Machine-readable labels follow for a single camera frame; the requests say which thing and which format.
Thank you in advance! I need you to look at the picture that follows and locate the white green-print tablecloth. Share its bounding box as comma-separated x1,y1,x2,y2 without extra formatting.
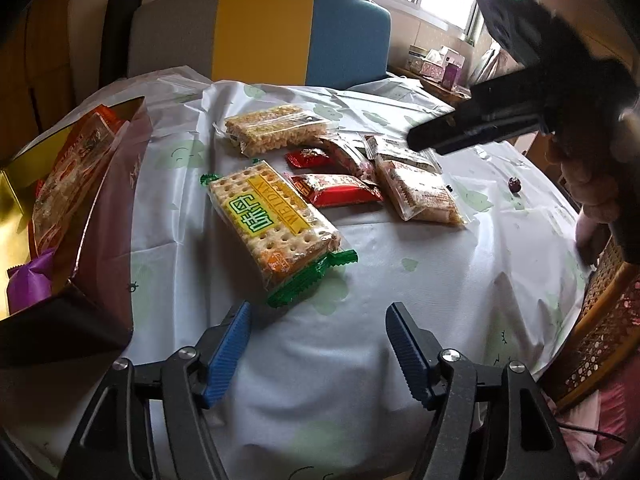
0,65,596,480

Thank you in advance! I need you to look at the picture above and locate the black cable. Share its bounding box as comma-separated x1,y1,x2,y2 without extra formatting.
560,421,627,445

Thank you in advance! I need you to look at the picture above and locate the long clear rice cake packet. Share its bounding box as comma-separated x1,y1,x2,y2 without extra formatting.
222,104,338,157

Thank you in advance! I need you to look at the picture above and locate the large red snack packet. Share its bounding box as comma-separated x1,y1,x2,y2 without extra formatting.
290,174,385,208

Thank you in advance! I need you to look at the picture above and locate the pink tissue box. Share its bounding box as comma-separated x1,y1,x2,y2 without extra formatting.
420,47,466,81

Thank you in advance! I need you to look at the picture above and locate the orange snack bag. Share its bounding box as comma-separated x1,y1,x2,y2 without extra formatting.
27,105,126,271

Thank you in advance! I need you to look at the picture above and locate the small red snack packet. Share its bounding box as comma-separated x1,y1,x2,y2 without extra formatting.
284,147,333,168

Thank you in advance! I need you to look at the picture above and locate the clear rice crisp packet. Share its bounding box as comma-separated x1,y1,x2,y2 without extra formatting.
372,152,471,226

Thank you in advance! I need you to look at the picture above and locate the wooden cabinet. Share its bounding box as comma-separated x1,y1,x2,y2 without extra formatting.
0,0,108,126

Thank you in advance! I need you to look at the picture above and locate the white snack packet dark label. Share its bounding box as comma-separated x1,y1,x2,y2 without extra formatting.
362,134,443,173

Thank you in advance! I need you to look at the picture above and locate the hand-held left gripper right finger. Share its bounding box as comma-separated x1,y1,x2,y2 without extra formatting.
385,302,573,480

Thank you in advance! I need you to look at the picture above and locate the purple snack packet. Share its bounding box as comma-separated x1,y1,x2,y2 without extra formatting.
6,247,56,316

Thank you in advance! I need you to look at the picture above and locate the gold tin box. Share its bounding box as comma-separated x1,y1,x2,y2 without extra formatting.
0,97,153,368

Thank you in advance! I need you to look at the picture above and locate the wicker chair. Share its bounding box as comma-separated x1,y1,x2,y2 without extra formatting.
537,232,640,413

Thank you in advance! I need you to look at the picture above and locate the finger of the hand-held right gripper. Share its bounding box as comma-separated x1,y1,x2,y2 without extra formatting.
407,119,545,157
450,101,543,126

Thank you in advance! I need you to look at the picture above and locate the green yellow cracker packet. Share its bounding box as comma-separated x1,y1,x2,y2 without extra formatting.
200,159,360,308

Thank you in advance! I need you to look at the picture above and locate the person's right hand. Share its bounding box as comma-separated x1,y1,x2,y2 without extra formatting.
545,132,622,223

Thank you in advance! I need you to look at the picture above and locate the grey yellow blue chair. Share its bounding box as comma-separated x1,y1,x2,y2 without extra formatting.
125,0,392,92

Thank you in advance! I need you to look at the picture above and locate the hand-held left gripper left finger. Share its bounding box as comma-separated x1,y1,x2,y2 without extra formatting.
57,301,252,480

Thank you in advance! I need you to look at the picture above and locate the black rolled mat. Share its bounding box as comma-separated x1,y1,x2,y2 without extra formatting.
100,0,143,83

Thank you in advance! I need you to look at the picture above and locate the pink white snack packet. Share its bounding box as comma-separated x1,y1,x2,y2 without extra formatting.
320,137,378,183

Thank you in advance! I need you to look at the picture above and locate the pink cloth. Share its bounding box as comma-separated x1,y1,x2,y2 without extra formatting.
550,375,640,471

